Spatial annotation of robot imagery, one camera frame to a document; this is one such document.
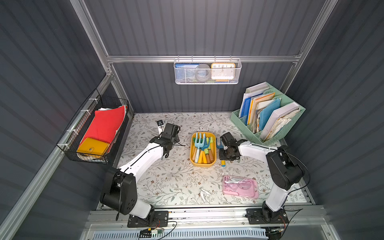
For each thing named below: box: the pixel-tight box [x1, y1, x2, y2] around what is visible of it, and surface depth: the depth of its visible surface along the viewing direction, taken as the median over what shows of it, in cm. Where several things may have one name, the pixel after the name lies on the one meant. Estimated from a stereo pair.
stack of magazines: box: [251, 99, 275, 134], surface depth 95 cm
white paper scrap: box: [200, 189, 211, 203], surface depth 82 cm
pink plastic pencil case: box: [222, 175, 259, 199], surface depth 85 cm
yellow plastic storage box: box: [189, 131, 217, 168], surface depth 98 cm
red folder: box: [80, 105, 125, 146], surface depth 75 cm
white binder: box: [260, 102, 300, 141], surface depth 88 cm
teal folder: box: [259, 98, 281, 131], surface depth 94 cm
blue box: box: [174, 63, 200, 83], surface depth 88 cm
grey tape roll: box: [195, 63, 211, 82], surface depth 89 cm
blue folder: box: [239, 92, 263, 124], surface depth 102 cm
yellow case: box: [76, 137, 110, 156], surface depth 67 cm
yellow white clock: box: [211, 62, 236, 80], surface depth 90 cm
